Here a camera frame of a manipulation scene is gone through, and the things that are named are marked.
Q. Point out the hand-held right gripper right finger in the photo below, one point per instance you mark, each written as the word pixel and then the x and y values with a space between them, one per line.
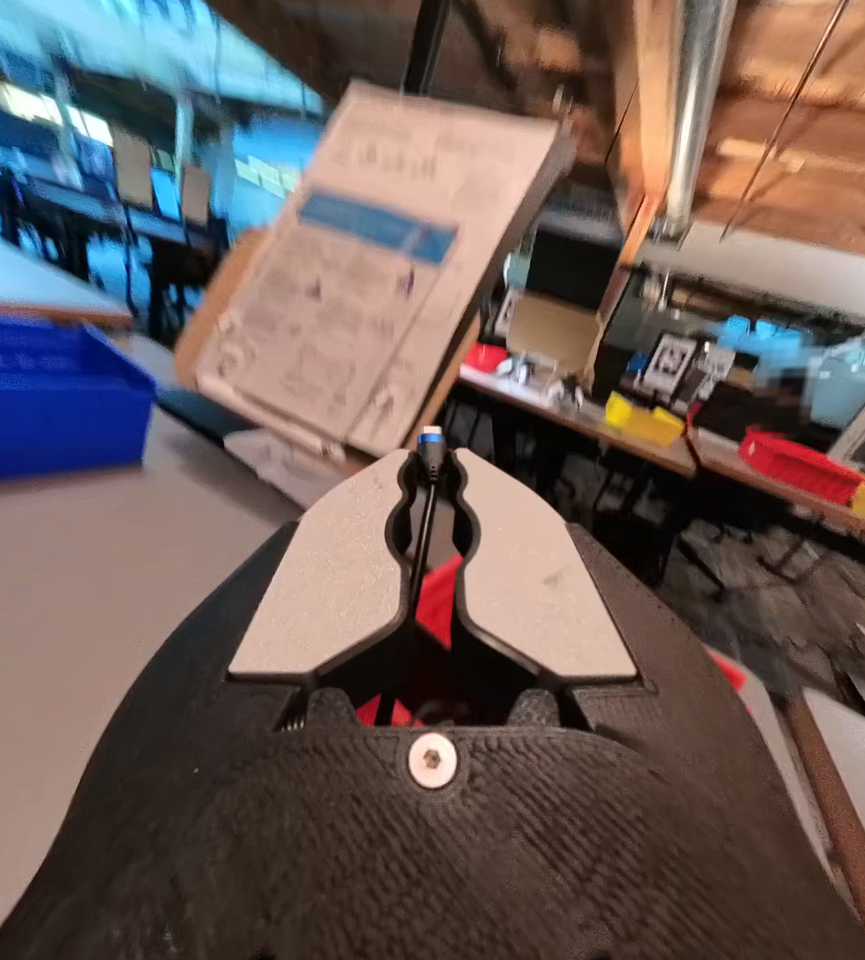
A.
pixel 537 592

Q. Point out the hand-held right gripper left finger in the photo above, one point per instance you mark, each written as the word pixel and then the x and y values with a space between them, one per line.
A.
pixel 327 592

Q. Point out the red plastic bin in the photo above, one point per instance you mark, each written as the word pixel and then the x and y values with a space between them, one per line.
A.
pixel 800 465
pixel 436 600

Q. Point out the blue plastic bin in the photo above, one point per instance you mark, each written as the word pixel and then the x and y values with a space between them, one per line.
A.
pixel 42 397

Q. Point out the grey desk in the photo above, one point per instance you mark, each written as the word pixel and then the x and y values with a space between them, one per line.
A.
pixel 65 600

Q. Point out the long wooden table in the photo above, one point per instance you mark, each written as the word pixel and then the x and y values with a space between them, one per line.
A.
pixel 717 461

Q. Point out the small marker sign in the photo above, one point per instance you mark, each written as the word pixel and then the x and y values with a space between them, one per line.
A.
pixel 671 364

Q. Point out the document stand with instruction sheets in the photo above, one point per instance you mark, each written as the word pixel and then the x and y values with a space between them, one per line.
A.
pixel 372 262

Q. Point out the metal ceiling pipe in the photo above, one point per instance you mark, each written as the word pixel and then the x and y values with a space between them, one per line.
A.
pixel 695 112

